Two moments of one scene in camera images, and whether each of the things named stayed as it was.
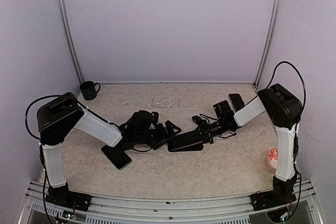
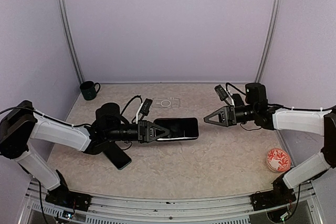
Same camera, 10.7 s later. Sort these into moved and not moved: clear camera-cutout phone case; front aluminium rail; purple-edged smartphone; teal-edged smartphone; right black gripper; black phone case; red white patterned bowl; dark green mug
Moved: right black gripper; black phone case; purple-edged smartphone
Not moved: clear camera-cutout phone case; front aluminium rail; dark green mug; teal-edged smartphone; red white patterned bowl
